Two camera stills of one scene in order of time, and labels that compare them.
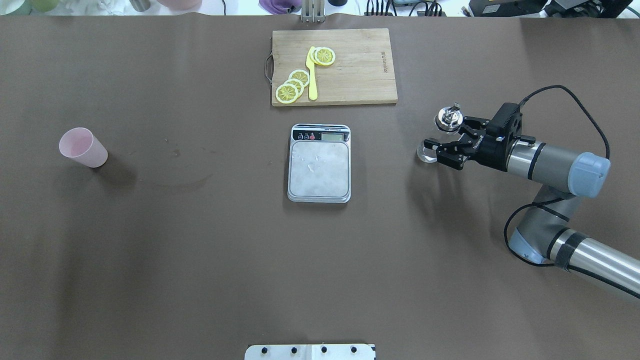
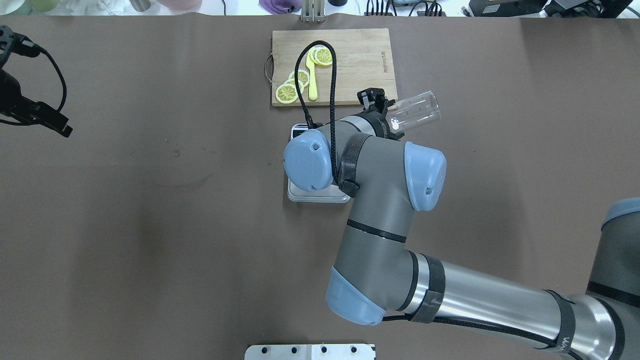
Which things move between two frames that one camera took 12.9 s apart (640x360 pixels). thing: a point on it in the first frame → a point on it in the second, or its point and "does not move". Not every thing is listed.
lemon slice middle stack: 298,84 does not move
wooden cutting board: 362,72 does not move
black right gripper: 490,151 → 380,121
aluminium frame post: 313,11 does not move
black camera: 507,123 → 372,99
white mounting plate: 310,352 does not move
